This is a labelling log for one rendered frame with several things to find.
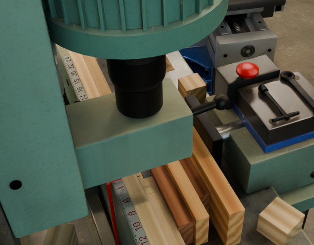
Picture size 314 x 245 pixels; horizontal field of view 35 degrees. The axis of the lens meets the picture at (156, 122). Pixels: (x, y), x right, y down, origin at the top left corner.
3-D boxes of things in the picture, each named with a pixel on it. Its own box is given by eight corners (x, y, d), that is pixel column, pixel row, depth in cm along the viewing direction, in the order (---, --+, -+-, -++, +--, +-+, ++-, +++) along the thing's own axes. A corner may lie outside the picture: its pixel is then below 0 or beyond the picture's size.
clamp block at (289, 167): (330, 180, 72) (344, 137, 66) (246, 209, 69) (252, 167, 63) (277, 114, 82) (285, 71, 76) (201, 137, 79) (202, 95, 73)
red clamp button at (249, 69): (262, 77, 67) (263, 70, 66) (242, 82, 66) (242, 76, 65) (251, 63, 69) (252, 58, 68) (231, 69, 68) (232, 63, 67)
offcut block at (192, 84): (206, 101, 81) (207, 84, 78) (186, 107, 80) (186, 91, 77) (196, 88, 83) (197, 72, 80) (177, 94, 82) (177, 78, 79)
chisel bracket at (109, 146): (193, 165, 60) (194, 113, 54) (79, 201, 57) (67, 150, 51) (170, 124, 65) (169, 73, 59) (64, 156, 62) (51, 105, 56)
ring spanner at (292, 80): (332, 117, 63) (333, 114, 62) (319, 122, 62) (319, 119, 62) (289, 71, 69) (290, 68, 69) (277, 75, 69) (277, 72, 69)
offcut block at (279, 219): (255, 230, 63) (258, 214, 61) (273, 212, 65) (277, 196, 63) (283, 250, 61) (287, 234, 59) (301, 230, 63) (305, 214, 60)
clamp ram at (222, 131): (259, 171, 69) (267, 125, 63) (210, 187, 68) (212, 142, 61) (230, 128, 75) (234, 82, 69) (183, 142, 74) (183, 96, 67)
